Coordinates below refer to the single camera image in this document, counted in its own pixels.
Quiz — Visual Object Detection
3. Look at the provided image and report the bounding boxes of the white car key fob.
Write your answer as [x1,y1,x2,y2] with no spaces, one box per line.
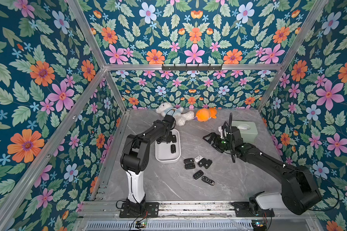
[194,156,203,162]

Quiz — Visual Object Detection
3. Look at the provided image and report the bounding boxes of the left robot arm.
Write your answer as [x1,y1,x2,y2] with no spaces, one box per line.
[120,115,175,206]

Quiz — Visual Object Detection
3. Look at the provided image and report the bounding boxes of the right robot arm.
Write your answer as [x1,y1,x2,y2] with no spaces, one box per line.
[203,126,322,215]

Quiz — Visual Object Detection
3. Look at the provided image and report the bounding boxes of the white storage tray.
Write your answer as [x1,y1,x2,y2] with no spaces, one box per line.
[155,129,181,164]

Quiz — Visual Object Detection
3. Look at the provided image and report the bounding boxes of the green tissue box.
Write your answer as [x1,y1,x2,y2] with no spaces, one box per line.
[232,121,258,143]

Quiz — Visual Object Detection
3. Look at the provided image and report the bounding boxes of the black key left upper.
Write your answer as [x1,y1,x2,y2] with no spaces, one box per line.
[184,158,194,164]

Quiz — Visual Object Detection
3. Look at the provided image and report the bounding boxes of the black key centre pair right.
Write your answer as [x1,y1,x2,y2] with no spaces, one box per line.
[203,159,213,169]

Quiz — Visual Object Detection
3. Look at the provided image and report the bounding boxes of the black key pair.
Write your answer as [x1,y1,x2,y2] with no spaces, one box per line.
[203,159,213,169]
[198,158,207,167]

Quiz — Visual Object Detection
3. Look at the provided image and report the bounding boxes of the black key centre pair left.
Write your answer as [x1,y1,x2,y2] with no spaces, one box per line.
[198,158,207,167]

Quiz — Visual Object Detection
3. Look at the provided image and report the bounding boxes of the black key left lower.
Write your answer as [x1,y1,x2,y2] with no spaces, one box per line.
[184,163,196,170]

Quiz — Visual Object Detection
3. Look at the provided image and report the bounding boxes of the black flip key lower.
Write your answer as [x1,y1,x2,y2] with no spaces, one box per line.
[193,170,204,180]

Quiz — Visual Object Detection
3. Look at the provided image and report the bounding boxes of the black chrome key lowest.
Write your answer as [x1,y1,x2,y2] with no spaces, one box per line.
[201,176,215,186]

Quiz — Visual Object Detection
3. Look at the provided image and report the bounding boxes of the white plush bear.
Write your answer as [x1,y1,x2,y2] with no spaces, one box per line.
[156,102,195,126]

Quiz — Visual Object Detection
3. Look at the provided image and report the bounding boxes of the orange plush fish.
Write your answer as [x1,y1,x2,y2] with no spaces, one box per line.
[194,108,217,122]

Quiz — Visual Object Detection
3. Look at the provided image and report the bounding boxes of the black wall hook rail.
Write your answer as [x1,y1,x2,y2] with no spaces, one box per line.
[161,64,223,72]

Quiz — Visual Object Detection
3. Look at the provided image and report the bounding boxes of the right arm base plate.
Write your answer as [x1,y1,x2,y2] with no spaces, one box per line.
[231,202,275,218]

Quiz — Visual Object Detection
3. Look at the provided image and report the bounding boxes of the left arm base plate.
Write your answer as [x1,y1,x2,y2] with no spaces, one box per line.
[119,201,160,218]

